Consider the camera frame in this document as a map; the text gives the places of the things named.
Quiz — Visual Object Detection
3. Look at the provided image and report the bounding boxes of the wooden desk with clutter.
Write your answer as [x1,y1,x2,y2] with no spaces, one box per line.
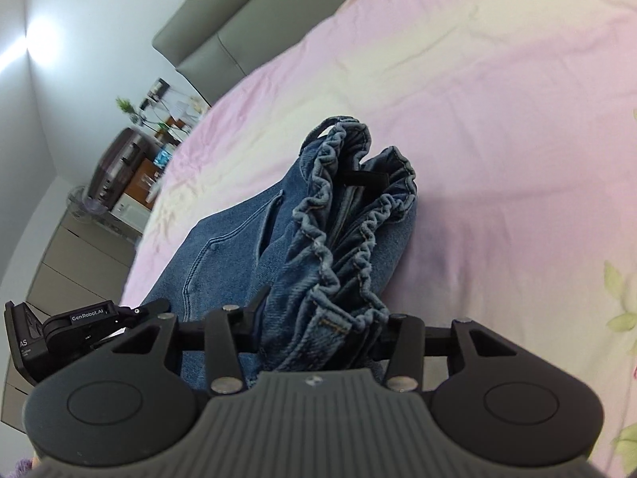
[124,78,212,210]

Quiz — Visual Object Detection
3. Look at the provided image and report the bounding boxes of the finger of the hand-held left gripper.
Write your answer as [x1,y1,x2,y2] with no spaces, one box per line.
[92,298,176,352]

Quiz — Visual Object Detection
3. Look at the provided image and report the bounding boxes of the pink floral bed sheet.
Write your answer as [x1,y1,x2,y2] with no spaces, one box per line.
[119,0,637,478]

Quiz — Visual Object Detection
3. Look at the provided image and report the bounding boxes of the blue denim pants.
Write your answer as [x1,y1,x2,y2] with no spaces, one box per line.
[142,116,420,392]

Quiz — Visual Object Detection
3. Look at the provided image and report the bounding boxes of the grey padded headboard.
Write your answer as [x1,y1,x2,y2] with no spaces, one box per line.
[152,0,384,108]

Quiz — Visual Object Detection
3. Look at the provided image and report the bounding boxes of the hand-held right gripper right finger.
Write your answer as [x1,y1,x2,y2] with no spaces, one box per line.
[371,313,514,392]

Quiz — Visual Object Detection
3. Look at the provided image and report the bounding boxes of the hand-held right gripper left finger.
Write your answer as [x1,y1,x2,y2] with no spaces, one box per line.
[113,286,272,395]

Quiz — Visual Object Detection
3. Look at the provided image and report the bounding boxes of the grey drawer cabinet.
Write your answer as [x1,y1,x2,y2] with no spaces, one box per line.
[0,206,137,409]

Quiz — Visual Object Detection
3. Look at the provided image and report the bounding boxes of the dark brown suitcase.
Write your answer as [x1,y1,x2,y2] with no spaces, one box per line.
[87,127,151,205]

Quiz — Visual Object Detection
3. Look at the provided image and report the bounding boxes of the green potted plant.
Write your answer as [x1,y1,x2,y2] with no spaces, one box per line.
[115,96,150,125]

